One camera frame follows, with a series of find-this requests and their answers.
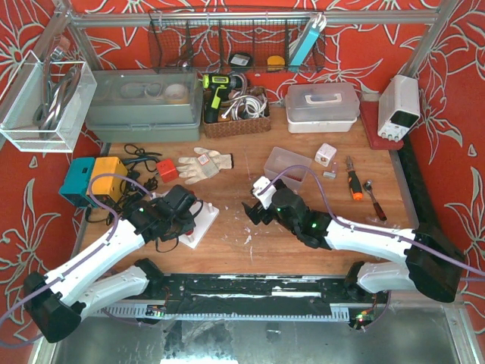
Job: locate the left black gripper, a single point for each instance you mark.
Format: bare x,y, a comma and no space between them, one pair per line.
181,226

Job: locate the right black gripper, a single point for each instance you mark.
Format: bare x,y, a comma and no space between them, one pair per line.
260,212

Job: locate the beige work glove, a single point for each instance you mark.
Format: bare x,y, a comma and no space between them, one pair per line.
205,165

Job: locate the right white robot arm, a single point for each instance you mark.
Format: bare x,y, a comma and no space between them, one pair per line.
421,259

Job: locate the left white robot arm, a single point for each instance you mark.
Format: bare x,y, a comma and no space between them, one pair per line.
59,300

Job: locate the translucent plastic spring box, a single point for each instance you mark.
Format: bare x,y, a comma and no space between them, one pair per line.
279,160

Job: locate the red cube adapter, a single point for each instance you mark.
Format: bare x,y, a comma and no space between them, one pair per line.
167,170

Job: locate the white cube power adapter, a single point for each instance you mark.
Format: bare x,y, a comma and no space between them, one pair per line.
325,154

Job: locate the woven wicker basket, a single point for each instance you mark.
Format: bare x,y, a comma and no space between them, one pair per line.
237,127

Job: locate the white plastic storage case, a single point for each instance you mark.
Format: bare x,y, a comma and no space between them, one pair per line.
321,107

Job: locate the grey green plastic toolbox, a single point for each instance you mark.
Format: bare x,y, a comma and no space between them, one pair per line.
142,106

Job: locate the red mat under supply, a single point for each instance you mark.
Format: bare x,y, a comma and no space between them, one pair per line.
369,119

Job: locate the yellow tape measure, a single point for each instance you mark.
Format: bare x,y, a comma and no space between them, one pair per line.
275,63

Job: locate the white bench power supply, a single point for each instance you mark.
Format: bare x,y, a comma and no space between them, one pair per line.
398,108

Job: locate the blue white power strip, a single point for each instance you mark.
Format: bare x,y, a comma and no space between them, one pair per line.
299,49

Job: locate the white peg base plate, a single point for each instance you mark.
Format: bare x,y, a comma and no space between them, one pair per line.
204,220

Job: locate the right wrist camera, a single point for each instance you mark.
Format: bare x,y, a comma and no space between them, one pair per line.
263,190

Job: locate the metal T bracket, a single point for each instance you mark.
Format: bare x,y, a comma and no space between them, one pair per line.
332,172

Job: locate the orange handle screwdriver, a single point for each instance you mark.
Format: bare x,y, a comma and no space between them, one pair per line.
353,181

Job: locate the red handle ratchet wrench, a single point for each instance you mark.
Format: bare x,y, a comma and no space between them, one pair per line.
367,186

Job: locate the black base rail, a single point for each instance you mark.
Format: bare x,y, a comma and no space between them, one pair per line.
249,297

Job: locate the yellow green cordless drill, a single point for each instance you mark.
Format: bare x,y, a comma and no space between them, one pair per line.
219,86

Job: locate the clear acrylic wall bin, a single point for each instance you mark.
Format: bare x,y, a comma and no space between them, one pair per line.
46,111

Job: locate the aluminium frame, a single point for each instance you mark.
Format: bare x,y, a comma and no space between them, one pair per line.
367,42

